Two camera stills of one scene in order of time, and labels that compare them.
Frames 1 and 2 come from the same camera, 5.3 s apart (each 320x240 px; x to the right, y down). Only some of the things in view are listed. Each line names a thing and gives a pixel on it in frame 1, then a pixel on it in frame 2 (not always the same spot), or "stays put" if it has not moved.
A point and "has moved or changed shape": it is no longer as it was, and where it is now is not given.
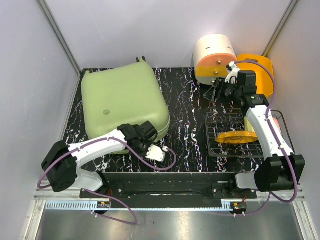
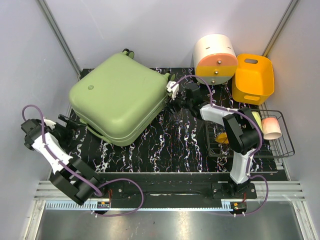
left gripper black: x=148 y=143 -> x=70 y=130
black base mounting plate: x=170 y=185 stays put
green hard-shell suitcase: x=129 y=95 has moved or changed shape
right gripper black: x=220 y=84 -> x=173 y=102
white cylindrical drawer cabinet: x=212 y=54 stays put
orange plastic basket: x=264 y=82 stays put
